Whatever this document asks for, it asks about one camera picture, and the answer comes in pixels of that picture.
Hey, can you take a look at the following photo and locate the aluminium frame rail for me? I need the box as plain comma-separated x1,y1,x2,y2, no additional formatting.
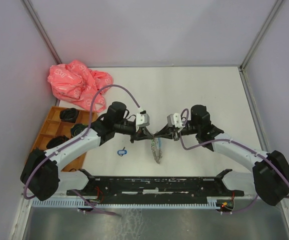
20,177,289,200

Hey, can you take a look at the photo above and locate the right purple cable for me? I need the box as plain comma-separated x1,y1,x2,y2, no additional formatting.
178,107,289,215

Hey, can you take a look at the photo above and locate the orange wooden compartment tray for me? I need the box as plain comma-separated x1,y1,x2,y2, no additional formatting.
29,105,98,173

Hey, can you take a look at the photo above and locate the purple cable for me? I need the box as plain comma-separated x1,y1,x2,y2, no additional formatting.
178,107,289,215
23,84,145,216

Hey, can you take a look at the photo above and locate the green black bundle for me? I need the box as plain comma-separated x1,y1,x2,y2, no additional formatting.
70,123,88,138

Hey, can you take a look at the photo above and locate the black bundle top compartment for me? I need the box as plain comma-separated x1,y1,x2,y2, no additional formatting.
59,108,79,123

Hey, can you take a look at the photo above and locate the black bundle middle compartment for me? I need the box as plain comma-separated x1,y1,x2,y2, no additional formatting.
46,135,69,149

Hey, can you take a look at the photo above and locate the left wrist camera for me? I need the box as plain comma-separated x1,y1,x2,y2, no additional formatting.
135,109,150,128

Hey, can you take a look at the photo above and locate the silver keyring chain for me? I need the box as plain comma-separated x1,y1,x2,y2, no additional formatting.
149,138,164,165

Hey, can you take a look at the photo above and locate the black bundle compartment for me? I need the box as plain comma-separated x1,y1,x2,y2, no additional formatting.
59,108,79,123
46,135,69,149

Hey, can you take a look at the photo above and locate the pink plastic bag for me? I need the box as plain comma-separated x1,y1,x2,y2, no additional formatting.
47,60,114,113

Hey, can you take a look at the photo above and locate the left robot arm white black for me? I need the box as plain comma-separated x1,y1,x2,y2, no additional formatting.
20,101,153,201

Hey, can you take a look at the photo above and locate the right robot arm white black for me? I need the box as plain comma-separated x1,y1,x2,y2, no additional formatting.
155,104,289,206

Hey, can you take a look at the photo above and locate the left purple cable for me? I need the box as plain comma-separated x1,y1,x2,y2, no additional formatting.
23,84,145,216

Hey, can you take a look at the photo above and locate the white cable duct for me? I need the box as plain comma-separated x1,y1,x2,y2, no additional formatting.
31,196,223,208

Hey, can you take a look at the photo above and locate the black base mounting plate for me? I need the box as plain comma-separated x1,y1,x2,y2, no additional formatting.
78,174,245,200

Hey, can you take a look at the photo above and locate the blue key tag on table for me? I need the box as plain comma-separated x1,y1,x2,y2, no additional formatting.
117,149,128,157

